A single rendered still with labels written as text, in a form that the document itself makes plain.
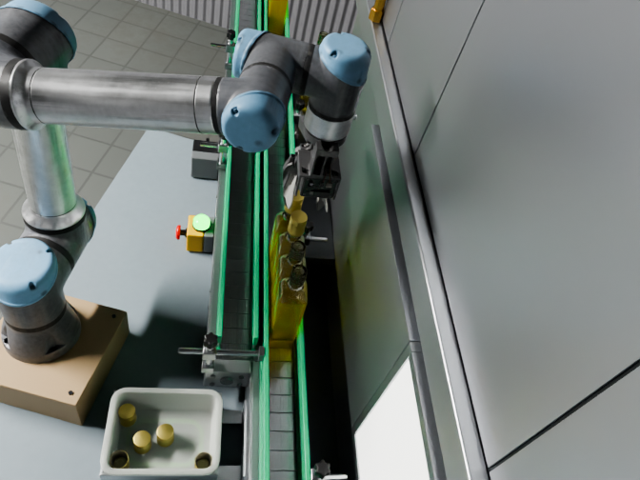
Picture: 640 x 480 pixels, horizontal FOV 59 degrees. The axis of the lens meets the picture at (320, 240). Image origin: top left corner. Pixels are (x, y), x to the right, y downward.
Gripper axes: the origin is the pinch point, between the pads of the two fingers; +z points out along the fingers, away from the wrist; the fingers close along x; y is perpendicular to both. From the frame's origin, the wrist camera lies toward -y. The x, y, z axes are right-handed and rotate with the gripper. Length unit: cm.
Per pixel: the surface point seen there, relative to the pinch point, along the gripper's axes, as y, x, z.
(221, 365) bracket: 18.9, -12.7, 32.3
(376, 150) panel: -4.0, 11.9, -11.1
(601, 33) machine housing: 30, 15, -57
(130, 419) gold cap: 28, -30, 40
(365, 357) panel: 27.7, 11.4, 9.6
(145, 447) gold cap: 33, -27, 40
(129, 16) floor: -251, -73, 121
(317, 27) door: -238, 39, 102
